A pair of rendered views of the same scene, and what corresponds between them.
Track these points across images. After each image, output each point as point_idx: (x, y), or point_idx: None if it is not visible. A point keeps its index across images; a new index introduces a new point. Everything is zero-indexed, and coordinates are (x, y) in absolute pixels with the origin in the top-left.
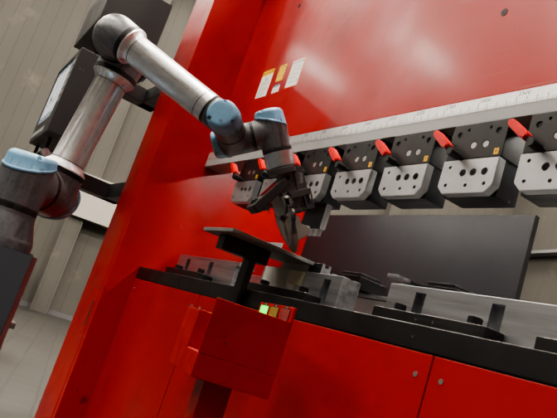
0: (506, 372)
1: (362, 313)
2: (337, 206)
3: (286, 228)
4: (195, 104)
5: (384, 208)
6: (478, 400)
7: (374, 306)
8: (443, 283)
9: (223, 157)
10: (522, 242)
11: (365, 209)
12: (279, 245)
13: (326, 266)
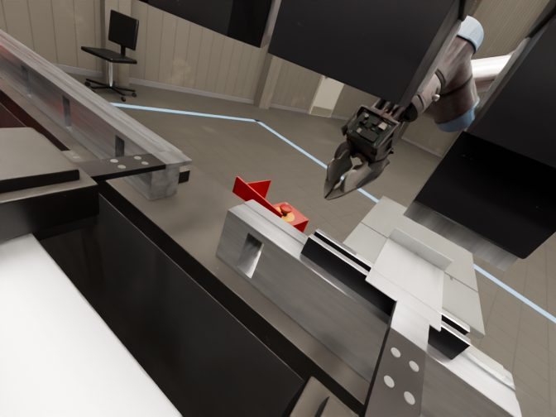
0: None
1: (195, 167)
2: (474, 126)
3: (346, 171)
4: None
5: (270, 54)
6: None
7: (189, 170)
8: (50, 144)
9: (439, 127)
10: None
11: (337, 80)
12: (400, 234)
13: (319, 240)
